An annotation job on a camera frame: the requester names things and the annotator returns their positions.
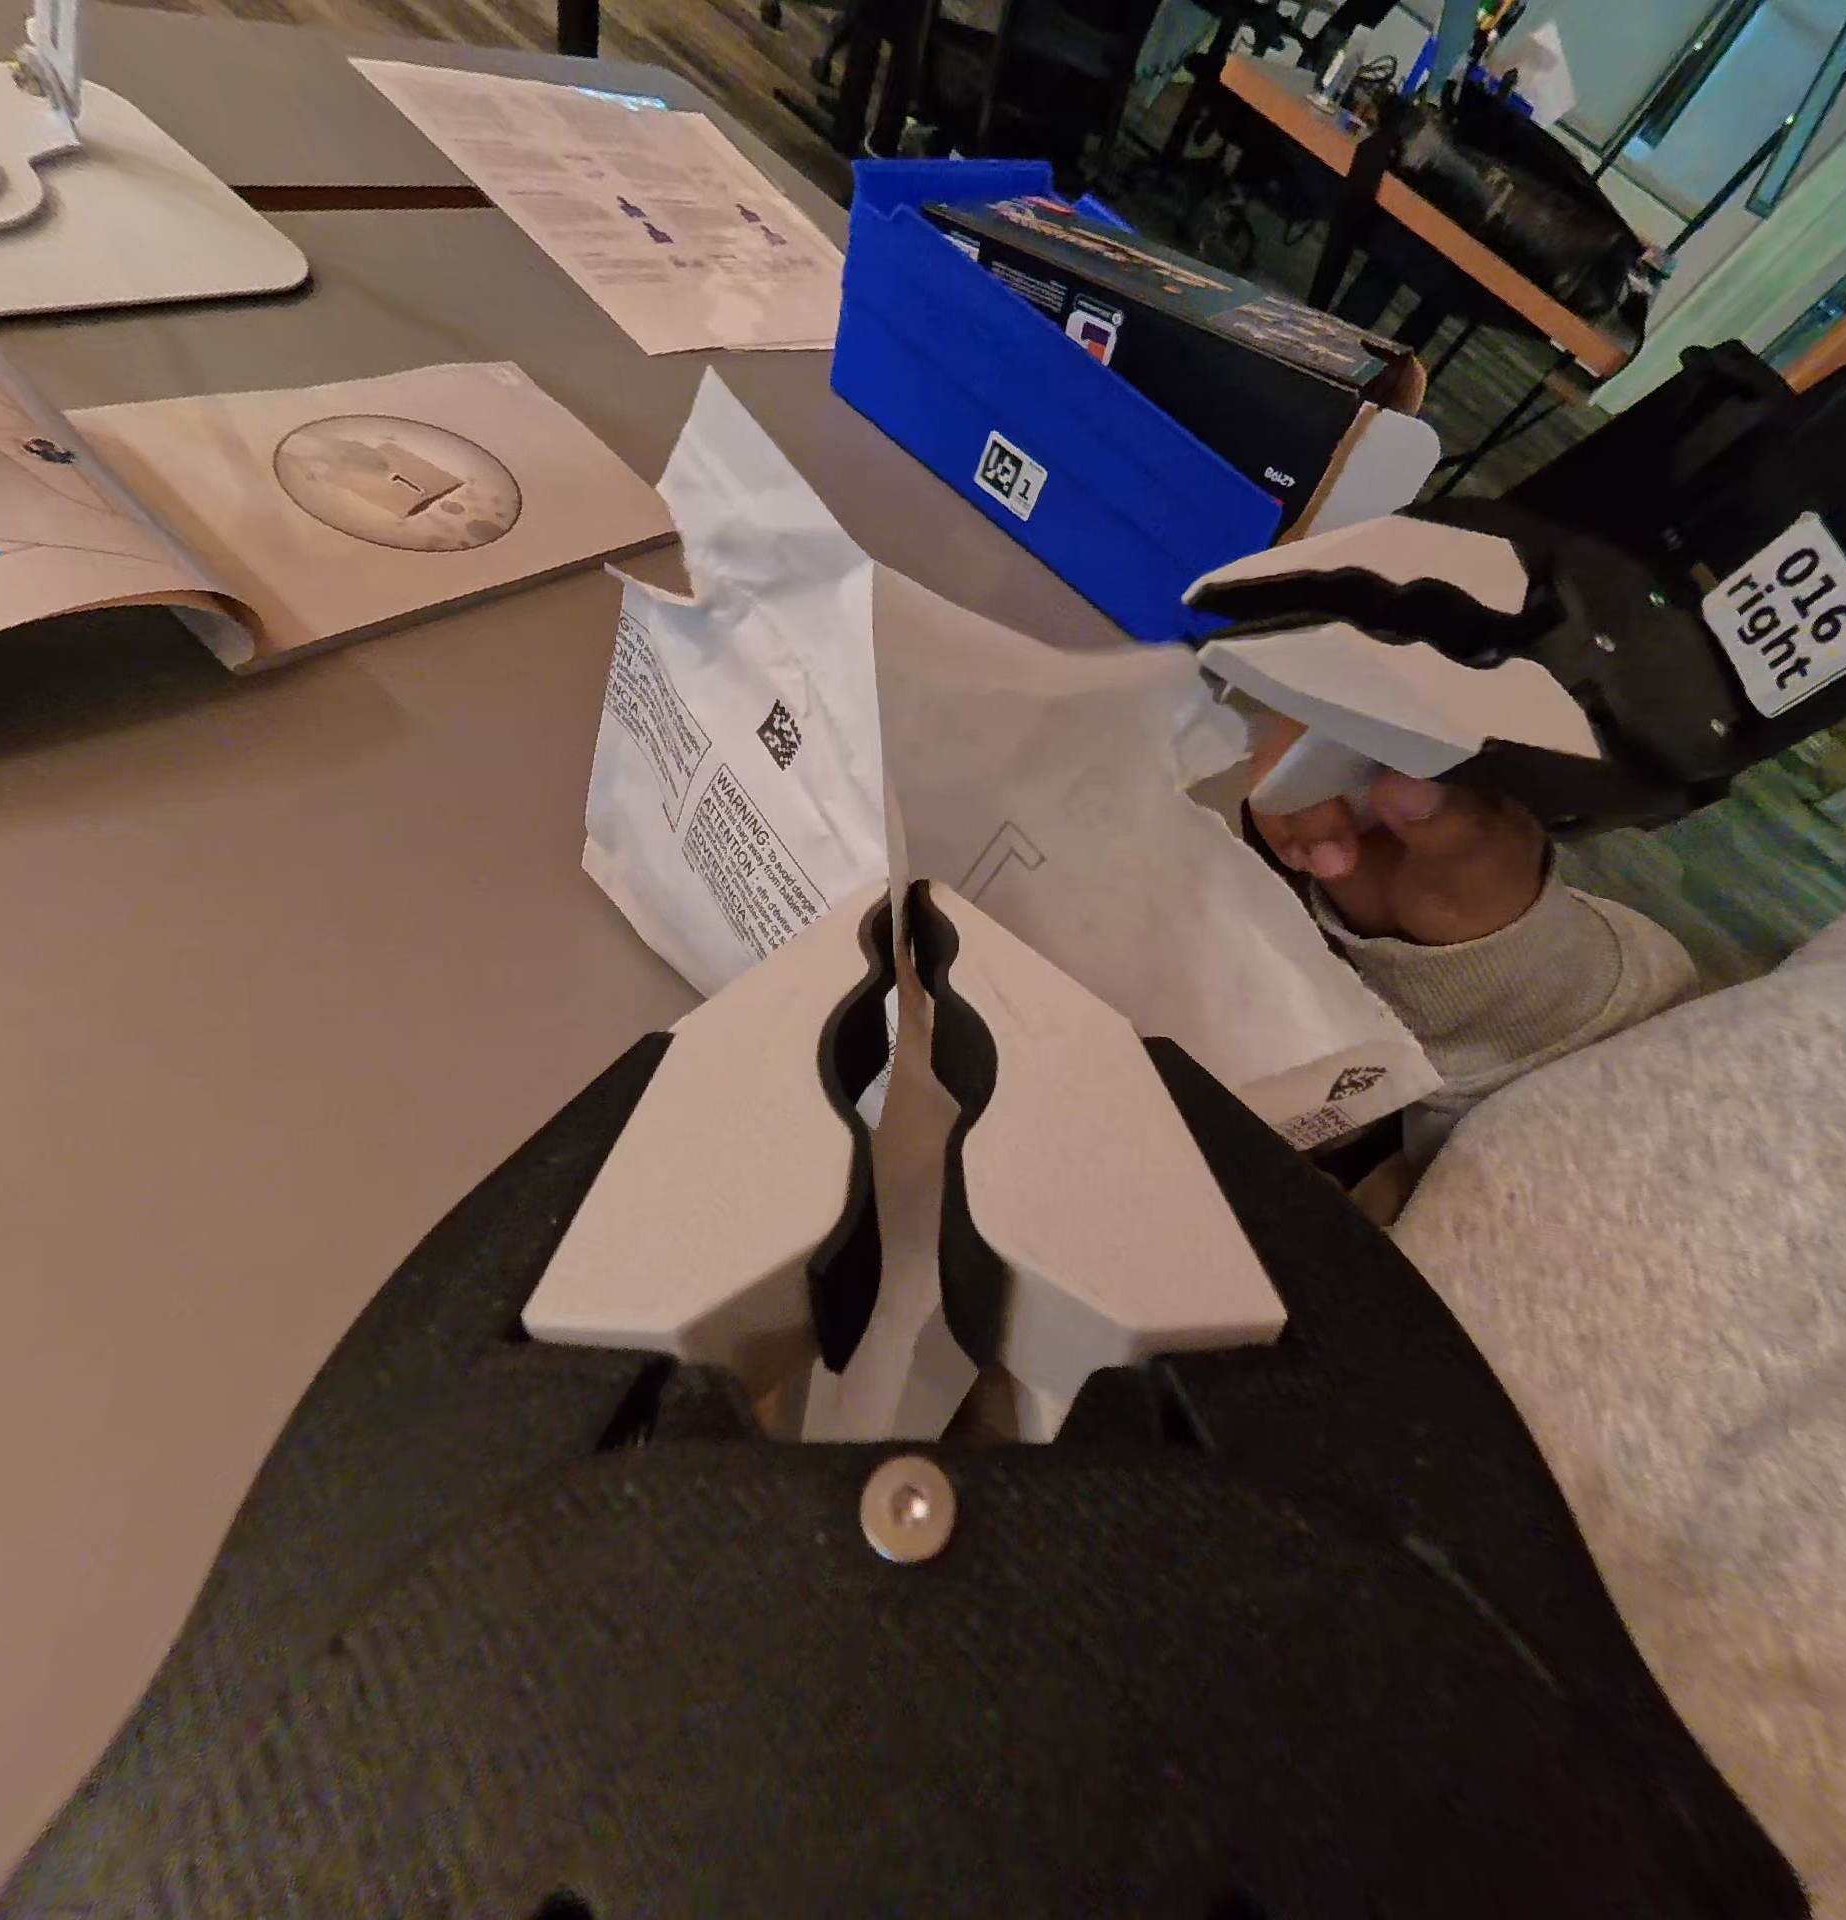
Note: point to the open instruction booklet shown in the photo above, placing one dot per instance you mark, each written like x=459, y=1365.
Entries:
x=339, y=510

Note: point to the person's right forearm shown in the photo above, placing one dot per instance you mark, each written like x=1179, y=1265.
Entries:
x=1523, y=991

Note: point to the person's right hand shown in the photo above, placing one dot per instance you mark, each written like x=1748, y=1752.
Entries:
x=1432, y=870

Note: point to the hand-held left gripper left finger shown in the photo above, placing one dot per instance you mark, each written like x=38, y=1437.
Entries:
x=699, y=1184

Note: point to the printed paper sheet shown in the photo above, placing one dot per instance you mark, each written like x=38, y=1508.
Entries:
x=623, y=194

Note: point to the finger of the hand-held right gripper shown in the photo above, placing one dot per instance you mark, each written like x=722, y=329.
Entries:
x=1403, y=552
x=1419, y=704

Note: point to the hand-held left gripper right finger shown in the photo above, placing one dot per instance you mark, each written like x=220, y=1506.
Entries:
x=1118, y=1201

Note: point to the white stand base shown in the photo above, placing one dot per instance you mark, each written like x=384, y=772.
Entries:
x=128, y=211

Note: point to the wooden desk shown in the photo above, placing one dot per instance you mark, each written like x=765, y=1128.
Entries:
x=1462, y=218

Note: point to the black cardboard box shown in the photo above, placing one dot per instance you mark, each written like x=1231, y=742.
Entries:
x=1239, y=361

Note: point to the white paper bag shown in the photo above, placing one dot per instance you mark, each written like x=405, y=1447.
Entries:
x=1073, y=780

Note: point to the person's grey clothing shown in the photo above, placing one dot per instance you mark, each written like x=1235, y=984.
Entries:
x=1689, y=1351

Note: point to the blue plastic bin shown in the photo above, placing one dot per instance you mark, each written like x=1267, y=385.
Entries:
x=1012, y=404

